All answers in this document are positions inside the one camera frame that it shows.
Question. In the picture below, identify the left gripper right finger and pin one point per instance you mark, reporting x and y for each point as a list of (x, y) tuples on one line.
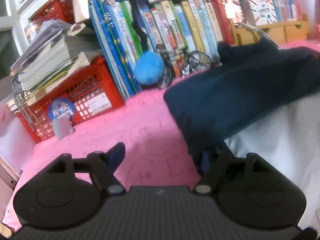
[(211, 165)]

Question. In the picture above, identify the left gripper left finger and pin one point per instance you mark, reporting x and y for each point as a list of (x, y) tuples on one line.
[(102, 167)]

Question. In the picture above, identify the white and navy jacket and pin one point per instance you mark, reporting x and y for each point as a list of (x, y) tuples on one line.
[(262, 99)]

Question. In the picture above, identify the pink bunny pattern blanket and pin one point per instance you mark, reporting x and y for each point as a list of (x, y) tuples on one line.
[(156, 152)]

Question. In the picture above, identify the round blue tag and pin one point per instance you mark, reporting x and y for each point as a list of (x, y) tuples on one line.
[(61, 117)]

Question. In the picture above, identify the red plastic crate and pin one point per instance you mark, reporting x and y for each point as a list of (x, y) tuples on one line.
[(88, 93)]

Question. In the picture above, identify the white paper bag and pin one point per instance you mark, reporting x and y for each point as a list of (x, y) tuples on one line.
[(16, 144)]

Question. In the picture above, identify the miniature bicycle model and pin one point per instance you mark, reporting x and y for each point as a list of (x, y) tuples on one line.
[(188, 63)]

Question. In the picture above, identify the blue plush ball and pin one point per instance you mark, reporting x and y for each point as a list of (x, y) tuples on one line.
[(149, 68)]

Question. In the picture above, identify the stack of papers and books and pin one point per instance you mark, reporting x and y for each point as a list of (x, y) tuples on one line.
[(57, 51)]

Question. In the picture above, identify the row of books left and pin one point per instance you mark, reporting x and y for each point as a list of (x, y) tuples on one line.
[(128, 29)]

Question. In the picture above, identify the wooden drawer organizer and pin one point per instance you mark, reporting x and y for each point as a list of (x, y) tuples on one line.
[(280, 33)]

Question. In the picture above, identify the white patterned small box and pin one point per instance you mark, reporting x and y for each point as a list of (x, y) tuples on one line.
[(259, 12)]

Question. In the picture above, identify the red basket upper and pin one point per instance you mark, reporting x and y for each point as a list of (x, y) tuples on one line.
[(56, 10)]

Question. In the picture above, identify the smartphone with lit screen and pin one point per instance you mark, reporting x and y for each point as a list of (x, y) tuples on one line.
[(233, 11)]

